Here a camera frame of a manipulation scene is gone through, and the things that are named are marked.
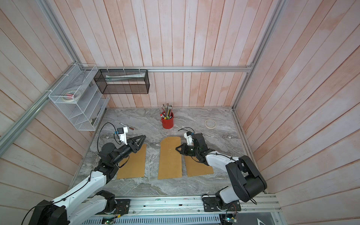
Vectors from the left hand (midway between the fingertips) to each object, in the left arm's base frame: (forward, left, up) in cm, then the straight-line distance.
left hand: (145, 138), depth 76 cm
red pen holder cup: (+27, -10, -21) cm, 36 cm away
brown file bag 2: (-9, -29, -22) cm, 38 cm away
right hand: (+1, -17, -14) cm, 22 cm away
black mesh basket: (+43, +21, +7) cm, 49 cm away
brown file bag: (-5, -13, -21) cm, 25 cm away
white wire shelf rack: (+13, +35, +6) cm, 38 cm away
